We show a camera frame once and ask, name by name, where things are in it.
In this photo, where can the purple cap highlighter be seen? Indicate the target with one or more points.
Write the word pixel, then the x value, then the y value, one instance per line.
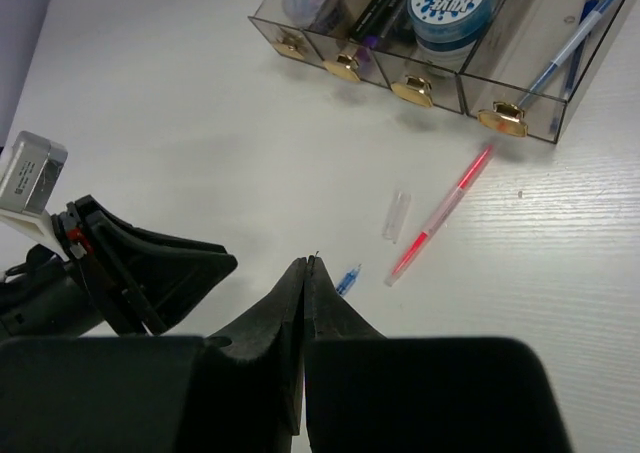
pixel 364 55

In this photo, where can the clear pen cap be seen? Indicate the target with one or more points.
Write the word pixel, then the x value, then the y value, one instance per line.
pixel 396 215

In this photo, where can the red pen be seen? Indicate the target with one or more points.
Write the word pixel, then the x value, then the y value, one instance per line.
pixel 440 215

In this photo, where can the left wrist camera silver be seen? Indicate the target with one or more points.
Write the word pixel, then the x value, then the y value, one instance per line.
pixel 30 169

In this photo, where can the clear blue pen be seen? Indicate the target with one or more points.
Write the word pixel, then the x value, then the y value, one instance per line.
pixel 565 53

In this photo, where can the clear four-compartment organizer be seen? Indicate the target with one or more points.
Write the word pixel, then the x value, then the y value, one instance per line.
pixel 518 67

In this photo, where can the blue white tub front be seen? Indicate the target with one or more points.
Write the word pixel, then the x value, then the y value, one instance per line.
pixel 446 30

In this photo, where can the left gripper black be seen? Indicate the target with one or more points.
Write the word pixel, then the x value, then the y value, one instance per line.
pixel 141 282

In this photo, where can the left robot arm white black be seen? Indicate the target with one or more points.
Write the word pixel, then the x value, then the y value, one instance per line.
pixel 40 298

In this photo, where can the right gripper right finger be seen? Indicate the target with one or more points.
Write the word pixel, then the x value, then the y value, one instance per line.
pixel 326 315

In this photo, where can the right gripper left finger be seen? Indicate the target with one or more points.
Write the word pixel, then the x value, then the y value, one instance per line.
pixel 258 360

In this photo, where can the orange cap highlighter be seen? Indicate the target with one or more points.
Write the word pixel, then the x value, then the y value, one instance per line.
pixel 372 21

